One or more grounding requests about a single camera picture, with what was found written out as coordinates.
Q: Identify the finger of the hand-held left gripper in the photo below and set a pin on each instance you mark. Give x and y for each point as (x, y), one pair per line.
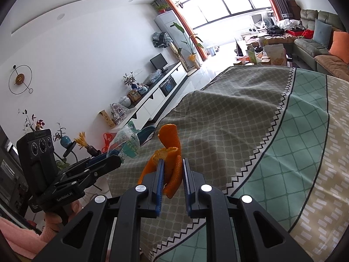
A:
(98, 159)
(110, 163)

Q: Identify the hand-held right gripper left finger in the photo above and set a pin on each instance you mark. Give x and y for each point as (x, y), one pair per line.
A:
(159, 193)

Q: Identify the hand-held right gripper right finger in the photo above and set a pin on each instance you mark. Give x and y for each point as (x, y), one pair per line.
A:
(188, 193)

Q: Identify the clear plastic bag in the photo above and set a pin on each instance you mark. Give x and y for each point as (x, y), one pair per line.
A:
(124, 142)

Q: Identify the orange peel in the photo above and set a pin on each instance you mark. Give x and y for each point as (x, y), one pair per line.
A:
(170, 142)

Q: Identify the person's left forearm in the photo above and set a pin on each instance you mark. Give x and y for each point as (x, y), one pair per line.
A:
(19, 237)

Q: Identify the person's left hand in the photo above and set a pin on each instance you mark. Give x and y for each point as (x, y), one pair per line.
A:
(51, 221)

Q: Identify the red plastic bag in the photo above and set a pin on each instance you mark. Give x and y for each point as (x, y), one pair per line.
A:
(107, 142)

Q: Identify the vase with yellow flowers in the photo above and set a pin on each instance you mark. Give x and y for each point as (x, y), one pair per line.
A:
(84, 142)

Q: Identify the teal vase with plant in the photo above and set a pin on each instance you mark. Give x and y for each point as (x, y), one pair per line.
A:
(65, 141)

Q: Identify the yellow box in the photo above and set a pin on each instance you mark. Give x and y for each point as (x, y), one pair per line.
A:
(107, 118)

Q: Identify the white TV cabinet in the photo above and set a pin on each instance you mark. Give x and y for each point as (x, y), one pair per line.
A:
(158, 95)

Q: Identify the small plant in vase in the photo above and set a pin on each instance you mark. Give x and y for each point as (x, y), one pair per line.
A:
(129, 80)

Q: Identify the patterned tablecloth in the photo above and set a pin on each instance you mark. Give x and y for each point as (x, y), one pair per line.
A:
(245, 109)

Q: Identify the black monitor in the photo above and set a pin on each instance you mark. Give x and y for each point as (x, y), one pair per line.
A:
(158, 61)

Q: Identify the tall leafy plant yellow pot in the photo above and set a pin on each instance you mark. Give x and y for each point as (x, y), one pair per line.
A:
(192, 58)

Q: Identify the dark jacket on stand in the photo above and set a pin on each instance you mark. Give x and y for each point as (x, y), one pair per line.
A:
(160, 39)

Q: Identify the white standing air conditioner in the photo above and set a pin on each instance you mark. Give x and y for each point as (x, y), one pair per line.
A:
(166, 23)

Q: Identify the cluttered coffee table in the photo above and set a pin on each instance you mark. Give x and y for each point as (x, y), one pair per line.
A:
(259, 51)

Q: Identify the paper bag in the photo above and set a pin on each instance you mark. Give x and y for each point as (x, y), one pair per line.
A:
(275, 56)

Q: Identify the small red-potted plant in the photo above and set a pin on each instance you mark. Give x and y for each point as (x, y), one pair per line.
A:
(161, 8)

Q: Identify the white office chair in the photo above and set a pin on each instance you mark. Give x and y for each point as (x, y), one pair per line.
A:
(258, 21)

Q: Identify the green sofa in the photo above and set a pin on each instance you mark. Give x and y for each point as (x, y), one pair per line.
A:
(308, 46)

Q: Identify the large window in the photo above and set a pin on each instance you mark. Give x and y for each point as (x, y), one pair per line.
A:
(223, 2)

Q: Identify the red cloth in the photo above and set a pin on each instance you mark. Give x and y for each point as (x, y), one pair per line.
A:
(307, 34)

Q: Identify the blue cushion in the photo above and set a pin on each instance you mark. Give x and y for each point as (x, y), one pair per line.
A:
(322, 32)

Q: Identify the orange cushion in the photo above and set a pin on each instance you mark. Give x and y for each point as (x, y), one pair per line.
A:
(340, 45)

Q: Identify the round wall clock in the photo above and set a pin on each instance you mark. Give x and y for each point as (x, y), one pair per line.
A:
(19, 79)

